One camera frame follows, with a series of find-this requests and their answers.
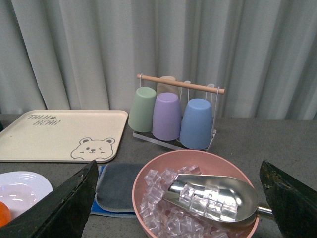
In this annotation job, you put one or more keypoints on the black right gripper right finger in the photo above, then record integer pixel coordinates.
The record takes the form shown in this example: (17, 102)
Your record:
(293, 204)

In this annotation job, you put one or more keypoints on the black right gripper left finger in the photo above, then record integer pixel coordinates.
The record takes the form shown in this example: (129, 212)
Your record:
(61, 214)

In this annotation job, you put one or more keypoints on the white ribbed deep plate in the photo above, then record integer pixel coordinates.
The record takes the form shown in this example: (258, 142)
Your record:
(21, 190)

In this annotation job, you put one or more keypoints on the orange mandarin fruit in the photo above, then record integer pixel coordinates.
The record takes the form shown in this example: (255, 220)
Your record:
(5, 214)

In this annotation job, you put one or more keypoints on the grey blue folded cloth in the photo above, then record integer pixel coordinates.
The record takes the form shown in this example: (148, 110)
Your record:
(113, 197)

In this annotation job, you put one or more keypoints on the silver metal scoop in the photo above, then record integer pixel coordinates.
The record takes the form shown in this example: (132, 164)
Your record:
(230, 191)

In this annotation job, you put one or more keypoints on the beige bear serving tray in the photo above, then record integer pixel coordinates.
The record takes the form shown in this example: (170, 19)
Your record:
(63, 136)

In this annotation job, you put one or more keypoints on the pink bowl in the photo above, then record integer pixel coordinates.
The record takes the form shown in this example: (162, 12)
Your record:
(208, 163)

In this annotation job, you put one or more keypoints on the clear fake ice cubes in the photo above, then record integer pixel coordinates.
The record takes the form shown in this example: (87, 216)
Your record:
(166, 220)

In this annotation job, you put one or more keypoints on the green plastic cup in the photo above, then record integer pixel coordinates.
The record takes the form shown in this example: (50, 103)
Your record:
(141, 113)

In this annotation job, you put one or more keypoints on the blue plastic cup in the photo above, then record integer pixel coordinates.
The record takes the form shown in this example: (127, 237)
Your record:
(196, 128)

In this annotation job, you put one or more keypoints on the purple plastic cup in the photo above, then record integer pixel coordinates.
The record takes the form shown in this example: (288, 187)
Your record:
(167, 117)

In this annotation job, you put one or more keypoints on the beige plastic cup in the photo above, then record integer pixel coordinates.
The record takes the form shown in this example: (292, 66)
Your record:
(163, 88)

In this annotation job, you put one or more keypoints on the grey curtain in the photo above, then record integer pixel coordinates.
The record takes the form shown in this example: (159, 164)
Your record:
(85, 54)

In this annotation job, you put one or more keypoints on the white cup rack wooden handle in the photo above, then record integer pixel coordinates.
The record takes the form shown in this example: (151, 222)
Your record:
(176, 144)

